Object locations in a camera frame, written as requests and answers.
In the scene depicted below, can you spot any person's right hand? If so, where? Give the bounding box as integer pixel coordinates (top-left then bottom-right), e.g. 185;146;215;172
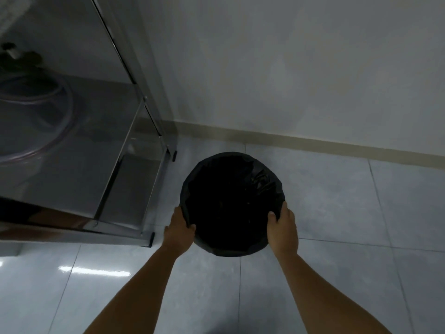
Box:
267;201;299;256

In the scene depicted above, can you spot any clear coiled hose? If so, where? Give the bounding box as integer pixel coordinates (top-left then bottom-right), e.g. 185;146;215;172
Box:
0;71;75;166

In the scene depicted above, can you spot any person's left forearm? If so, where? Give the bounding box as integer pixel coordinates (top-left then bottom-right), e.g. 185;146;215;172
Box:
83;240;185;334

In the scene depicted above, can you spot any person's right forearm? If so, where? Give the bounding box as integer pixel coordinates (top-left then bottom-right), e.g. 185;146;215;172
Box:
273;245;393;334

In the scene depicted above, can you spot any stainless steel table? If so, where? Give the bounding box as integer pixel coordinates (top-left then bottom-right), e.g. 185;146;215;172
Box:
0;0;178;256

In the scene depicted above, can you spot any person's left hand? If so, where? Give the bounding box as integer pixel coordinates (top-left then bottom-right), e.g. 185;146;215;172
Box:
163;206;197;256

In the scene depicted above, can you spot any black trash bin with bag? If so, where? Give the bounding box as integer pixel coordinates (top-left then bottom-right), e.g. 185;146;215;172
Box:
180;152;286;258

